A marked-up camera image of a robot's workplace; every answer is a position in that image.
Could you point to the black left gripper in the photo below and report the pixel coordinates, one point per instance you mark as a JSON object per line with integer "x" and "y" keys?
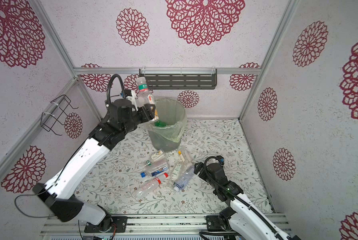
{"x": 149, "y": 114}

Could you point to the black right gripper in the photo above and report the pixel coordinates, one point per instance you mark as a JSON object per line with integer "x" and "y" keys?
{"x": 199, "y": 168}

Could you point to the clear bottle green cap large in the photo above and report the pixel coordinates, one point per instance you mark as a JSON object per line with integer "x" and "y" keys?
{"x": 145, "y": 96}

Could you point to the clear bluish water bottle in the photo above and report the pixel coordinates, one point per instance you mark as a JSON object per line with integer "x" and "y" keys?
{"x": 184, "y": 179}

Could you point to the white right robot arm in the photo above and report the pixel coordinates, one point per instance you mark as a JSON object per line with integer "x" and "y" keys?
{"x": 240, "y": 218}

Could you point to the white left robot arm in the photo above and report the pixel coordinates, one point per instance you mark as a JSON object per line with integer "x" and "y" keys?
{"x": 58, "y": 193}

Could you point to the green plastic bin liner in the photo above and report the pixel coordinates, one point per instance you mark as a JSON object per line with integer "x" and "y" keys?
{"x": 170, "y": 132}

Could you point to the grey mesh waste bin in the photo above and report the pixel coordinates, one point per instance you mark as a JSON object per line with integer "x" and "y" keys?
{"x": 164, "y": 132}

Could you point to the small bottle green cap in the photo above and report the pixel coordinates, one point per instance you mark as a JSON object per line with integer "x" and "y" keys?
{"x": 156, "y": 159}

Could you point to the clear bottle green label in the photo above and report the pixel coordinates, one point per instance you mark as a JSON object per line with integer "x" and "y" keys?
{"x": 175, "y": 174}

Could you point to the crushed clear bottle blue cap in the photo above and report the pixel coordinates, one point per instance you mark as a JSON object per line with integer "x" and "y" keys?
{"x": 155, "y": 169}

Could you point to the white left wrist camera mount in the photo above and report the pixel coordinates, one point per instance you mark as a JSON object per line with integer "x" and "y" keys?
{"x": 131, "y": 96}

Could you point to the dark grey wall shelf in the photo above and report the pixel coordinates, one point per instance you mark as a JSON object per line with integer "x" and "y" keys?
{"x": 182, "y": 79}

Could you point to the black wire wall rack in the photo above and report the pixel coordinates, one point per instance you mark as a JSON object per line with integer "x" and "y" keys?
{"x": 51, "y": 118}

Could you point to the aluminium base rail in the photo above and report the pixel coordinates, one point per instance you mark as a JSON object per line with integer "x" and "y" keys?
{"x": 137, "y": 224}

